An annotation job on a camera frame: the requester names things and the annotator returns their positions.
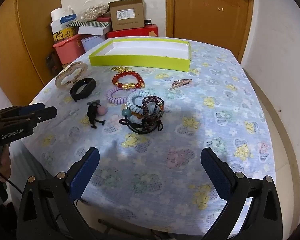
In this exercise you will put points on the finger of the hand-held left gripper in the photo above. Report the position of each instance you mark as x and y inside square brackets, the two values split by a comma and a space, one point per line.
[46, 113]
[32, 108]

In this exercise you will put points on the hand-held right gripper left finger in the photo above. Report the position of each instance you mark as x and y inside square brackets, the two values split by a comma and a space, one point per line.
[86, 170]

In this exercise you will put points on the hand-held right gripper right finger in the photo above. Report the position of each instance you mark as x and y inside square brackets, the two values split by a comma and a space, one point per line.
[215, 170]

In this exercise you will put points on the black wristband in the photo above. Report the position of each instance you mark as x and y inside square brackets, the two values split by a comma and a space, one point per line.
[75, 92]

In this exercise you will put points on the beige hair claw clip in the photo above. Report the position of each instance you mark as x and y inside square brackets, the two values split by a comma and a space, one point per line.
[62, 78]

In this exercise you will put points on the rhinestone leaf hair clip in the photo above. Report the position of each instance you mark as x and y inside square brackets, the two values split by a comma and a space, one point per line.
[181, 83]

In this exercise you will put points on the yellow-green cardboard box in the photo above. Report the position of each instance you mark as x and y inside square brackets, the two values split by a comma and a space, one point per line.
[140, 61]

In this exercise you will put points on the person's left hand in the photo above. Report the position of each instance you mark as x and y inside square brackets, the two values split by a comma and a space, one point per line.
[5, 161]

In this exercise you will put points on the floral tablecloth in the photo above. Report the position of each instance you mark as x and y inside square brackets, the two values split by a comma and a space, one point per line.
[190, 142]

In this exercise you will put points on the pink plastic bin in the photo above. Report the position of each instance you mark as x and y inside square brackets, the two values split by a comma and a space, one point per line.
[67, 50]

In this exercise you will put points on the wooden wardrobe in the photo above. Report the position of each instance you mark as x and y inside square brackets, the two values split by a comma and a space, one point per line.
[27, 30]

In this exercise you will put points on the yellow patterned box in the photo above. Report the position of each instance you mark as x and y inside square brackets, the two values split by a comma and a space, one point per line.
[63, 35]

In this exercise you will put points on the white round container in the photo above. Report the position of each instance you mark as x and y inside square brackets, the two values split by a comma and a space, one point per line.
[92, 43]

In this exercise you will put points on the white and blue box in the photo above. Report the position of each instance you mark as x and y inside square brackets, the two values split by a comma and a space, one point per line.
[65, 22]

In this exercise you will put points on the white flat box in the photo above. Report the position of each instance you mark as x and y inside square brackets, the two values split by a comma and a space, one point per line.
[92, 30]

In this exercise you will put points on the white paper roll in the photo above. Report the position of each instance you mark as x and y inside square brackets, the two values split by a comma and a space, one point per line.
[61, 13]

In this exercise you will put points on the green striped box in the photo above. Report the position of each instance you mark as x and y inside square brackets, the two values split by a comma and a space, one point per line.
[97, 24]

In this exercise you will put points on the small red box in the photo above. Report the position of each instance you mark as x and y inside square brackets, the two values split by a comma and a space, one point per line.
[103, 19]

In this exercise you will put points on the clear bag of nuts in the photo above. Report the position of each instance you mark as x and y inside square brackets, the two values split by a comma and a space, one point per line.
[93, 12]

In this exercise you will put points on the red flat box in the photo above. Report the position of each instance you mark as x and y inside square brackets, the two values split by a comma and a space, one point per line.
[135, 32]

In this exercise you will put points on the brown cardboard box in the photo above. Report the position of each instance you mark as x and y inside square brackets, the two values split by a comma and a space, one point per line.
[127, 20]

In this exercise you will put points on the small black item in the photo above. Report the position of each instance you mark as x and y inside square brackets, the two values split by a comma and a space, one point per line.
[147, 22]

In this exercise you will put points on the wooden door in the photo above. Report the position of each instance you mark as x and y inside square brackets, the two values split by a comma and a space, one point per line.
[210, 17]

